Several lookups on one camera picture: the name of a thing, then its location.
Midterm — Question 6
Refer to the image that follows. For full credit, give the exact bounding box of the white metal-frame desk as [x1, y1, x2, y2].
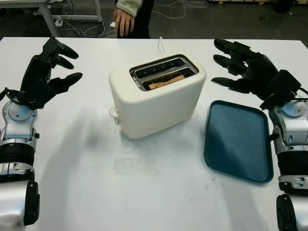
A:
[0, 0, 103, 38]

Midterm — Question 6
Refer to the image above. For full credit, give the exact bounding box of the white toaster power cord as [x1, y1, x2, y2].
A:
[156, 37, 167, 55]

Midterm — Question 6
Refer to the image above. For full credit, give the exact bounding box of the dark blue plastic tray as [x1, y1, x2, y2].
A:
[204, 100, 274, 185]

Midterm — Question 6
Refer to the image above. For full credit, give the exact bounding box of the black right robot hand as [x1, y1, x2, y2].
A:
[211, 38, 281, 101]

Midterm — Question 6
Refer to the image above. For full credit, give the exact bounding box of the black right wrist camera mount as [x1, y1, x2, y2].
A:
[259, 69, 303, 110]

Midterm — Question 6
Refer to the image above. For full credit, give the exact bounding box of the cream white two-slot toaster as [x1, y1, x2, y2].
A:
[108, 54, 207, 140]

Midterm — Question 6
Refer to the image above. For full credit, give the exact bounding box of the white floor cable at strip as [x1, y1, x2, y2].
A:
[59, 20, 118, 39]

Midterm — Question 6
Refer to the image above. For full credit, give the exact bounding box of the brown toast slice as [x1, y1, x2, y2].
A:
[148, 74, 186, 91]

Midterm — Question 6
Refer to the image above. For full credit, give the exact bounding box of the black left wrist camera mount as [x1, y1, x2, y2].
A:
[15, 79, 57, 110]

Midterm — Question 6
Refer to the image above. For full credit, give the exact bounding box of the person's bare hand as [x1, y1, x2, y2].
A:
[113, 7, 136, 38]

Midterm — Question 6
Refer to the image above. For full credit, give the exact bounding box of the long looping white floor cable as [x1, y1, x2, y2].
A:
[154, 0, 191, 20]

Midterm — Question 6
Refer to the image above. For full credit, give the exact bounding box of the person in black trousers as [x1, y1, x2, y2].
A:
[115, 0, 152, 39]

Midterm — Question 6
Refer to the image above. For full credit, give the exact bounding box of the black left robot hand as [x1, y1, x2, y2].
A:
[20, 37, 83, 95]

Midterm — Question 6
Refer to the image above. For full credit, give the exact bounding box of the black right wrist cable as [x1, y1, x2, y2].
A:
[294, 86, 308, 102]

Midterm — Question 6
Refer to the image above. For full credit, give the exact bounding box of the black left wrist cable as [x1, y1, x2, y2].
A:
[0, 88, 22, 106]

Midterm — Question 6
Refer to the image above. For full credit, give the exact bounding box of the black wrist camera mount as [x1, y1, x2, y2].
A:
[15, 79, 57, 110]
[259, 69, 303, 110]

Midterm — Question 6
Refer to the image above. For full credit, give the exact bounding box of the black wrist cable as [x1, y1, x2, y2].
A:
[0, 88, 22, 106]
[294, 86, 308, 102]

